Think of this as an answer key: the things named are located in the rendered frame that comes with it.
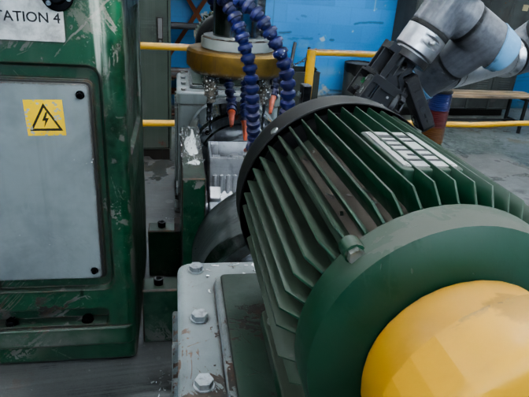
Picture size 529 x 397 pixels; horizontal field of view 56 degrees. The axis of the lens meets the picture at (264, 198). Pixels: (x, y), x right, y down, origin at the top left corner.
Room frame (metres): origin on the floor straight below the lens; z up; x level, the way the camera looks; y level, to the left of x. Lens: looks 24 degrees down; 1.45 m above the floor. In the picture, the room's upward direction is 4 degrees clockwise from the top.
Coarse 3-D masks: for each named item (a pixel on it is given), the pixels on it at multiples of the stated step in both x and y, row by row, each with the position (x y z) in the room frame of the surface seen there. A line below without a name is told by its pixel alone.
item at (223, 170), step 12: (216, 144) 0.94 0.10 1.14; (228, 144) 0.96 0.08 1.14; (240, 144) 0.96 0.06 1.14; (228, 156) 0.93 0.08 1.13; (240, 156) 0.93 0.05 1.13; (216, 168) 0.86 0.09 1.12; (228, 168) 0.86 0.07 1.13; (216, 180) 0.86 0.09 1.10; (228, 180) 0.86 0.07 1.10; (228, 192) 0.86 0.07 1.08
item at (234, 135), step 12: (204, 108) 1.25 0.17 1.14; (216, 108) 1.19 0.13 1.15; (192, 120) 1.25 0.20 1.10; (204, 120) 1.15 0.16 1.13; (216, 120) 1.12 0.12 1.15; (228, 120) 1.12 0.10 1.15; (264, 120) 1.14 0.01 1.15; (204, 132) 1.11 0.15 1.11; (216, 132) 1.11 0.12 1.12; (228, 132) 1.12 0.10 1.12; (240, 132) 1.13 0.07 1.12; (204, 144) 1.11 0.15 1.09; (204, 156) 1.11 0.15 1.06
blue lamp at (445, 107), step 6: (438, 96) 1.29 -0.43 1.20; (444, 96) 1.29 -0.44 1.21; (450, 96) 1.30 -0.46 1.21; (432, 102) 1.30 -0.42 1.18; (438, 102) 1.29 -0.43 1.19; (444, 102) 1.29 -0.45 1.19; (450, 102) 1.30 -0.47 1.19; (432, 108) 1.30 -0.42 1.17; (438, 108) 1.29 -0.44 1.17; (444, 108) 1.29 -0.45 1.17
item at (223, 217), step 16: (224, 208) 0.66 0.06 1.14; (208, 224) 0.66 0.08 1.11; (224, 224) 0.62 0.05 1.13; (208, 240) 0.61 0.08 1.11; (224, 240) 0.58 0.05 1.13; (240, 240) 0.56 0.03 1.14; (192, 256) 0.66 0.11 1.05; (208, 256) 0.58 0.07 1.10; (224, 256) 0.54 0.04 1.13; (240, 256) 0.54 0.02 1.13
